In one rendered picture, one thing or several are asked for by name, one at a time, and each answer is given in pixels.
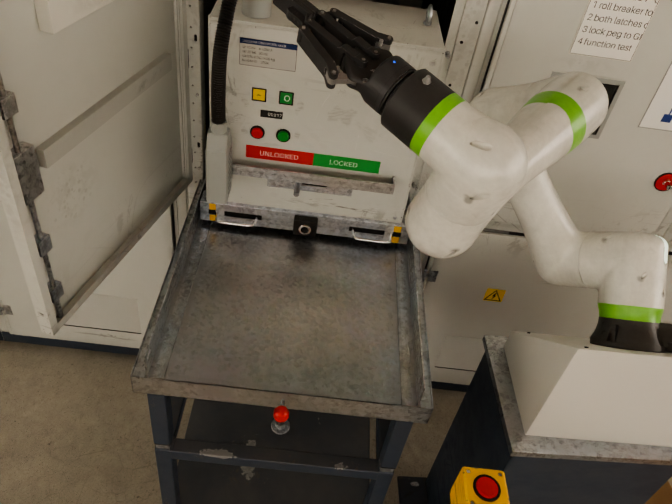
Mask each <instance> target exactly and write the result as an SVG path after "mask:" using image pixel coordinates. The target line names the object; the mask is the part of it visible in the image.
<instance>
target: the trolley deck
mask: <svg viewBox="0 0 672 504"><path fill-rule="evenodd" d="M203 183H204V181H202V180H201V179H200V180H199V183H198V186H197V189H196V192H195V194H194V197H193V200H192V203H191V206H190V208H189V211H188V214H187V217H186V220H185V222H184V225H183V228H182V231H181V234H180V236H179V239H178V242H177V245H176V248H175V251H174V253H173V256H172V259H171V262H170V265H169V267H168V270H167V273H166V276H165V279H164V281H163V284H162V287H161V290H160V293H159V295H158V298H157V301H156V304H155V307H154V309H153V312H152V315H151V318H150V321H149V323H148V326H147V329H146V332H145V335H144V338H143V340H142V343H141V346H140V349H139V352H138V354H137V357H136V360H135V363H134V366H133V368H132V371H131V374H130V377H131V383H132V389H133V392H136V393H145V394H155V395H164V396H173V397H182V398H192V399H201V400H210V401H219V402H229V403H238V404H247V405H257V406H266V407H275V408H276V407H278V406H280V401H281V400H285V406H286V407H287V409H294V410H303V411H312V412H321V413H331V414H340V415H349V416H358V417H368V418H377V419H386V420H395V421H405V422H414V423H423V424H427V423H428V421H429V418H430V416H431V413H432V411H433V409H434V406H433V394H432V383H431V372H430V360H429V349H428V338H427V327H426V315H425V304H424V293H423V281H422V270H421V259H420V251H419V250H418V249H417V248H416V247H415V246H414V248H415V261H416V274H417V286H418V299H419V311H420V324H421V337H422V349H423V362H424V375H425V387H426V388H425V391H424V393H423V396H422V399H421V401H420V402H421V408H418V407H409V406H401V384H400V361H399V338H398V314H397V291H396V268H395V245H394V243H389V244H384V243H375V242H367V241H359V240H355V239H354V238H350V237H342V236H333V235H325V234H317V233H316V236H315V237H312V236H303V235H295V234H293V231H292V230H284V229H276V228H268V227H259V226H253V227H243V226H234V225H227V224H220V223H217V222H216V221H212V223H211V226H210V229H209V233H208V236H207V239H206V243H205V246H204V249H203V252H202V256H201V259H200V262H199V266H198V269H197V272H196V275H195V279H194V282H193V285H192V288H191V292H190V295H189V298H188V302H187V305H186V308H185V311H184V315H183V318H182V321H181V325H180V328H179V331H178V334H177V338H176V341H175V344H174V348H173V351H172V354H171V357H170V361H169V364H168V367H167V371H166V374H165V377H164V380H162V379H153V378H144V374H145V365H144V358H143V356H144V353H145V350H146V348H147V345H148V342H149V339H150V336H151V333H152V330H153V327H154V324H155V322H156V319H157V316H158V313H159V310H160V307H161V304H162V301H163V298H164V296H165V293H166V290H167V287H168V284H169V281H170V278H171V275H172V272H173V270H174V267H175V264H176V261H177V258H178V255H179V252H180V249H181V246H182V244H183V241H184V238H185V235H186V232H187V229H188V226H189V223H190V220H191V218H192V215H193V212H194V209H195V206H196V203H197V200H198V197H199V194H200V192H201V189H202V186H203Z"/></svg>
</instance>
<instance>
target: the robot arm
mask: <svg viewBox="0 0 672 504"><path fill-rule="evenodd" d="M273 4H274V5H275V6H276V7H277V8H279V9H280V10H281V11H282V12H283V13H285V14H286V17H287V19H288V20H290V21H291V22H292V23H293V24H294V25H296V26H297V27H298V28H299V30H298V35H297V43H298V44H299V46H300V47H301V48H302V49H303V51H304V52H305V53H306V55H307V56H308V57H309V59H310V60H311V61H312V62H313V64H314V65H315V66H316V68H317V69H318V70H319V72H320V73H321V74H322V75H323V77H324V80H325V84H326V87H327V88H329V89H334V88H335V84H346V85H347V86H348V87H349V88H351V89H354V90H356V91H358V92H359V93H360V94H361V96H362V98H363V100H364V102H365V103H366V104H368V105H369V106H370V107H371V108H372V109H373V110H375V111H376V112H377V113H378V114H379V115H381V124H382V126H384V127H385V128H386V129H387V130H388V131H389V132H391V133H392V134H393V135H394V136H395V137H397V138H398V139H399V140H400V141H401V142H402V143H404V144H405V145H406V146H407V147H408V148H409V149H411V150H412V151H413V152H414V153H415V154H416V155H418V156H419V157H420V158H421V159H422V160H423V161H424V162H426V163H427V164H428V165H429V166H430V167H431V169H432V172H431V174H430V176H429V178H428V179H427V181H426V182H425V184H424V185H423V187H422V188H421V189H420V191H419V192H418V193H417V195H416V196H415V197H414V198H413V200H412V201H411V203H410V205H409V207H408V209H407V212H406V218H405V225H406V231H407V234H408V236H409V239H410V240H411V242H412V243H413V245H414V246H415V247H416V248H417V249H418V250H419V251H421V252H422V253H424V254H426V255H428V256H431V257H434V258H451V257H455V256H457V255H460V254H462V253H463V252H465V251H466V250H467V249H468V248H469V247H470V246H471V245H472V244H473V243H474V242H475V240H476V239H477V237H478V236H479V235H480V233H481V232H482V231H483V229H484V228H485V227H486V226H487V224H488V223H489V222H490V221H491V219H492V218H493V217H494V216H495V215H496V214H497V212H498V211H499V210H500V209H501V208H502V207H503V206H504V205H505V204H506V203H507V202H508V201H510V203H511V205H512V207H513V209H514V211H515V213H516V216H517V218H518V220H519V223H520V225H521V227H522V230H523V233H524V235H525V238H526V241H527V243H528V247H529V250H530V253H531V256H532V260H533V263H534V267H535V269H536V271H537V273H538V274H539V276H540V277H541V278H542V279H543V280H545V281H546V282H548V283H550V284H553V285H557V286H566V287H578V288H590V289H597V290H598V309H599V319H598V323H597V326H596V329H595V331H594V332H593V334H592V335H591V336H590V343H591V344H595V345H600V346H605V347H612V348H618V349H626V350H634V351H643V352H655V353H666V352H671V353H672V324H670V323H661V317H662V314H663V312H664V305H665V294H666V281H667V268H668V252H669V246H668V243H667V241H666V240H665V239H663V238H662V237H659V236H657V235H653V234H649V233H644V232H613V231H601V232H589V231H580V230H578V229H577V228H576V226H575V225H574V223H573V222H572V220H571V218H570V216H569V215H568V213H567V211H566V209H565V208H564V206H563V204H562V202H561V200H560V198H559V196H558V194H557V192H556V190H555V188H554V185H553V183H552V181H551V179H550V176H549V174H548V172H547V169H548V168H549V167H550V166H552V165H553V164H555V163H556V162H558V161H559V160H560V159H562V158H563V157H564V156H566V155H567V154H568V153H570V152H571V151H572V150H573V149H575V148H576V147H577V146H578V145H579V144H581V143H582V142H583V141H584V140H585V139H586V138H588V137H589V136H590V135H591V134H592V133H593V132H594V131H595V130H596V129H597V128H598V127H599V126H600V125H601V124H602V122H603V121H604V119H605V117H606V114H607V111H608V105H609V101H608V94H607V91H606V89H605V87H604V86H603V84H602V83H601V82H600V81H599V80H598V79H597V78H596V77H594V76H592V75H590V74H588V73H585V72H567V73H564V74H560V75H557V76H554V77H550V78H547V79H544V80H540V81H537V82H532V83H527V84H521V85H514V86H506V87H495V88H490V89H487V90H484V91H482V92H481V93H479V94H478V95H476V96H475V97H474V98H473V100H472V101H471V102H470V104H469V103H468V102H467V101H465V100H464V99H463V98H462V97H460V96H459V95H458V94H457V93H455V92H454V91H453V90H452V89H450V88H449V87H448V86H447V85H445V84H444V83H443V82H442V81H440V80H439V79H438V78H437V77H435V76H434V75H433V74H432V73H431V72H429V71H428V70H427V69H420V70H416V69H415V68H414V67H412V66H411V65H410V64H409V63H407V62H406V61H405V60H404V59H403V58H401V57H400V56H393V55H392V53H391V52H390V47H391V45H392V42H393V37H392V36H390V35H386V34H383V33H379V32H377V31H375V30H373V29H372V28H370V27H368V26H366V25H365V24H363V23H361V22H359V21H357V20H356V19H354V18H352V17H350V16H349V15H347V14H345V13H343V12H341V11H340V10H338V9H336V8H331V9H330V11H328V12H325V11H324V10H319V9H318V8H316V7H315V6H314V5H313V4H312V3H310V2H309V1H308V0H273ZM337 19H338V21H336V20H337ZM334 61H335V62H334ZM341 70H342V71H343V72H342V71H341Z"/></svg>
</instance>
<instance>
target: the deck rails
mask: <svg viewBox="0 0 672 504"><path fill-rule="evenodd" d="M204 190H206V177H205V180H204V183H203V186H202V189H201V192H200V194H199V197H198V200H197V203H196V206H195V209H194V212H193V215H192V218H191V220H190V223H189V226H188V229H187V232H186V235H185V238H184V241H183V244H182V246H181V249H180V252H179V255H178V258H177V261H176V264H175V267H174V270H173V272H172V275H171V278H170V281H169V284H168V287H167V290H166V293H165V296H164V298H163V301H162V304H161V307H160V310H159V313H158V316H157V319H156V322H155V324H154V327H153V330H152V333H151V336H150V339H149V342H148V345H147V348H146V350H145V353H144V356H143V358H144V365H145V374H144V378H153V379H162V380H164V377H165V374H166V371H167V367H168V364H169V361H170V357H171V354H172V351H173V348H174V344H175V341H176V338H177V334H178V331H179V328H180V325H181V321H182V318H183V315H184V311H185V308H186V305H187V302H188V298H189V295H190V292H191V288H192V285H193V282H194V279H195V275H196V272H197V269H198V266H199V262H200V259H201V256H202V252H203V249H204V246H205V243H206V239H207V236H208V233H209V229H210V226H211V223H212V221H210V220H202V219H201V218H200V208H199V204H200V200H201V197H202V194H203V191H204ZM394 245H395V268H396V291H397V314H398V338H399V361H400V384H401V406H409V407H418V408H421V402H420V401H421V399H422V396H423V393H424V391H425V388H426V387H425V375H424V362H423V349H422V337H421V324H420V311H419V299H418V286H417V274H416V261H415V248H414V245H413V243H412V242H411V240H410V239H409V237H408V241H407V244H399V243H394ZM149 349H150V351H149ZM148 352H149V353H148ZM147 355H148V356H147ZM421 379H422V381H421Z"/></svg>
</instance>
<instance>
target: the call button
mask: <svg viewBox="0 0 672 504"><path fill-rule="evenodd" d="M476 488H477V491H478V492H479V494H480V495H481V496H483V497H485V498H489V499H491V498H494V497H496V496H497V494H498V486H497V484H496V483H495V481H494V480H492V479H491V478H489V477H481V478H479V479H478V480H477V482H476Z"/></svg>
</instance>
